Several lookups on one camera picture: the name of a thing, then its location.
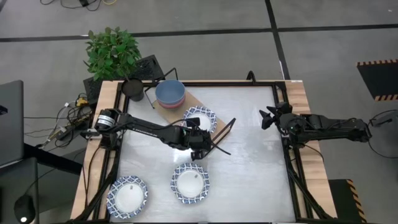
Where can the grey laptop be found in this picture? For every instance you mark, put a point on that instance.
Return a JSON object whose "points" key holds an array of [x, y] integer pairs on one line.
{"points": [[11, 124]]}

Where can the hazard striped black mat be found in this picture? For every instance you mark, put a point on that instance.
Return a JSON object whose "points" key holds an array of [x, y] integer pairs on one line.
{"points": [[345, 199], [379, 81]]}

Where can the green leafy plant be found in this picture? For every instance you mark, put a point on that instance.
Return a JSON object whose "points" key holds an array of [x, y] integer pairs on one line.
{"points": [[112, 53]]}

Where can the black side desk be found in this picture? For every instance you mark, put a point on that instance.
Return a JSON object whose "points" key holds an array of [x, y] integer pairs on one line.
{"points": [[12, 183]]}

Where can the red plastic bowl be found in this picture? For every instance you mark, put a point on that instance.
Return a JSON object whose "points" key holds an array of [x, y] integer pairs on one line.
{"points": [[172, 106]]}

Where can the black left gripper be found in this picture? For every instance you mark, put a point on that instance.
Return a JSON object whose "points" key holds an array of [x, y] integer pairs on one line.
{"points": [[199, 138]]}

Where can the black computer mouse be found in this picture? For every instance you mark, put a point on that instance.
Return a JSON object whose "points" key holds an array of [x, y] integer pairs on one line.
{"points": [[24, 208]]}

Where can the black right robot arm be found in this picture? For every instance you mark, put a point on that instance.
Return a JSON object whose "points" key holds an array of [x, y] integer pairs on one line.
{"points": [[335, 126]]}

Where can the blue patterned white bowl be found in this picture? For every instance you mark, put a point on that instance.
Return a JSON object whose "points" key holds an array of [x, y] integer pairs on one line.
{"points": [[206, 119], [128, 197], [189, 183]]}

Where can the blue plastic bowl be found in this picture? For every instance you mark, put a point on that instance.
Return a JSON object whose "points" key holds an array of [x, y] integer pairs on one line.
{"points": [[170, 91]]}

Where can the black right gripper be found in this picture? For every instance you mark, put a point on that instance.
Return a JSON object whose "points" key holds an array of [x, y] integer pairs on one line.
{"points": [[287, 123]]}

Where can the black power strip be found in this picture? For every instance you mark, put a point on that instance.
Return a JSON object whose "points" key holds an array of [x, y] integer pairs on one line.
{"points": [[63, 132]]}

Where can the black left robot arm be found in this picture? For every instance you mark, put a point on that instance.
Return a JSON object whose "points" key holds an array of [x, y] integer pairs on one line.
{"points": [[146, 127]]}

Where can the black table frame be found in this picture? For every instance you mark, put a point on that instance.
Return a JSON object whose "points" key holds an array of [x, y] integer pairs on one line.
{"points": [[233, 83]]}

